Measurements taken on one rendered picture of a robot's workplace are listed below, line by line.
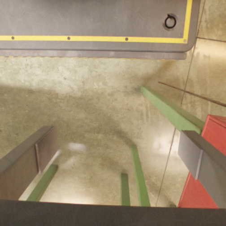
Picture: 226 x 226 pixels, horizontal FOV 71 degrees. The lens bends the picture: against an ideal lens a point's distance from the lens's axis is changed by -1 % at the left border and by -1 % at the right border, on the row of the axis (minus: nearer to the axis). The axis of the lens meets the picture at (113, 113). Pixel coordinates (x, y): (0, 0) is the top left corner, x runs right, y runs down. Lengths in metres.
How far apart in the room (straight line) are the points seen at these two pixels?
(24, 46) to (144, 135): 0.66
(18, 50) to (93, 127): 0.50
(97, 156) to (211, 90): 0.68
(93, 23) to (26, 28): 0.19
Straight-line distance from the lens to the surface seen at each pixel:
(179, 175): 1.06
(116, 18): 0.50
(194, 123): 0.28
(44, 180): 0.92
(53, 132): 0.16
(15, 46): 0.57
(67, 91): 0.85
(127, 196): 0.86
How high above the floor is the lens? 0.80
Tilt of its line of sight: 74 degrees down
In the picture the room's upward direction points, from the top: 174 degrees counter-clockwise
